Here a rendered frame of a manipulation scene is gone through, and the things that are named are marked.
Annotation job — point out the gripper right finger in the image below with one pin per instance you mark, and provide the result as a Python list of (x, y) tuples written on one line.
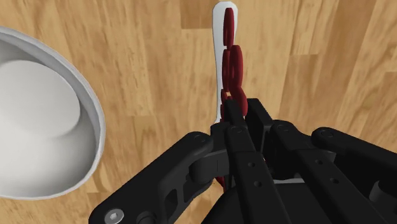
[(310, 155)]

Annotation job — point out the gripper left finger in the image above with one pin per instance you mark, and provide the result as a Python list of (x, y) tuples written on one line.
[(186, 173)]

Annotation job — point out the white and dark red utensil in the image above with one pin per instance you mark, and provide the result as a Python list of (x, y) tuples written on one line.
[(229, 62)]

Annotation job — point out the white bowl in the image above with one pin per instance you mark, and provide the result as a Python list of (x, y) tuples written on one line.
[(46, 118)]

